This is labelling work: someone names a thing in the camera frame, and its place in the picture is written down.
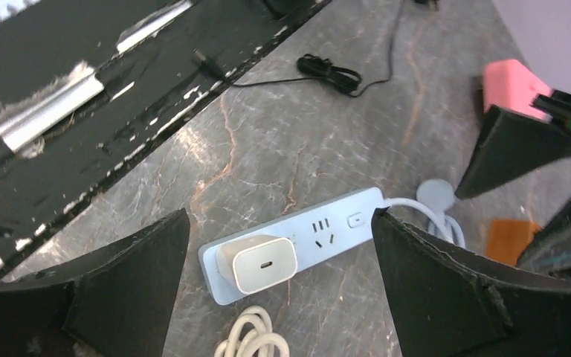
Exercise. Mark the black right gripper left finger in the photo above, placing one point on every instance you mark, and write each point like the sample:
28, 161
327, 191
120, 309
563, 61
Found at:
114, 301

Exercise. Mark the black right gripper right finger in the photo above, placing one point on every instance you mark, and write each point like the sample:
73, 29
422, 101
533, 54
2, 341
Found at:
449, 301

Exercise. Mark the light blue power strip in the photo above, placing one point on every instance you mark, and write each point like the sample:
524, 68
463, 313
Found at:
319, 233

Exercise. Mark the white usb charger block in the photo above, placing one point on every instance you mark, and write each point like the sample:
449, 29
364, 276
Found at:
255, 263

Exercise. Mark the pink triangular power strip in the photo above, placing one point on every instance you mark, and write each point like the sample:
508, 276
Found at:
509, 84

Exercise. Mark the wooden compartment tray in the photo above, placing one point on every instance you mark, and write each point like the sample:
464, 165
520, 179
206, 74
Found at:
508, 238

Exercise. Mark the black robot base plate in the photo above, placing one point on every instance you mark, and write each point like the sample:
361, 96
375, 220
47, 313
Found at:
88, 88

